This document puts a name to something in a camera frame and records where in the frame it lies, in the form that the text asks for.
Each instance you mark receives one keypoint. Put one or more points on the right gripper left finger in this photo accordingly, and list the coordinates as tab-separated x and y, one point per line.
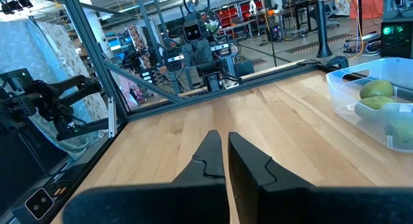
200	191

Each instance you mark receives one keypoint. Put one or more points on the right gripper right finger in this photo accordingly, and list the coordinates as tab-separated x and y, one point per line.
258	185

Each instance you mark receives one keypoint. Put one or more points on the orange cloth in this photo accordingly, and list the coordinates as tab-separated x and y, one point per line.
371	6

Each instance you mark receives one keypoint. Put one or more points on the office chair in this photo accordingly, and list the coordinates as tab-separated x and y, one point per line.
332	15

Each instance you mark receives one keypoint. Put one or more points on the clear plastic bin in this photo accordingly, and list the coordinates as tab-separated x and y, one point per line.
342	98

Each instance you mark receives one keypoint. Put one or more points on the black pole stand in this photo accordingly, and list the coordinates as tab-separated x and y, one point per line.
322	30

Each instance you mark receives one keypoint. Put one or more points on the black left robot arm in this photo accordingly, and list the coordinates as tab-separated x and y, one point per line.
214	78

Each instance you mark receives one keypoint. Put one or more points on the green lime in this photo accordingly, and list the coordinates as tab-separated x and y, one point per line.
401	130
374	104
377	89

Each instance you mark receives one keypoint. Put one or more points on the black table clamp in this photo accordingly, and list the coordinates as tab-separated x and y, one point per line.
337	61

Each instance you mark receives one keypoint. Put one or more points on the black computer green light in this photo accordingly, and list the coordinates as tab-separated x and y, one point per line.
397	40

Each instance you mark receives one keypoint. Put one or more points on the table-level camera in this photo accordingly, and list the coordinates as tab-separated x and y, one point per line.
38	203

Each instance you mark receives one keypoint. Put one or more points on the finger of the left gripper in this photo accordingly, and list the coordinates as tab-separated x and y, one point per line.
205	52
191	54

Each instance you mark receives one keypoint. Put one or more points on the small computer purple light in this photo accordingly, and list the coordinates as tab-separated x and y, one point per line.
275	31

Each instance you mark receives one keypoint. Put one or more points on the silver frame bracket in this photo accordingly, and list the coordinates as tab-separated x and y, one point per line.
112	117

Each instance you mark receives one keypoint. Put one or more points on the black floor box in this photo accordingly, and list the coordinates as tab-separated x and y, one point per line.
243	68

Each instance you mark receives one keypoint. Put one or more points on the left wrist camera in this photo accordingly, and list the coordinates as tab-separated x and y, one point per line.
192	32

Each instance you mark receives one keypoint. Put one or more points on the black spotlight cluster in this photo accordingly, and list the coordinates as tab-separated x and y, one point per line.
14	4

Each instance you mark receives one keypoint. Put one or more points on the red storage bins shelf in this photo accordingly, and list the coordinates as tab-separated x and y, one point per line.
240	11

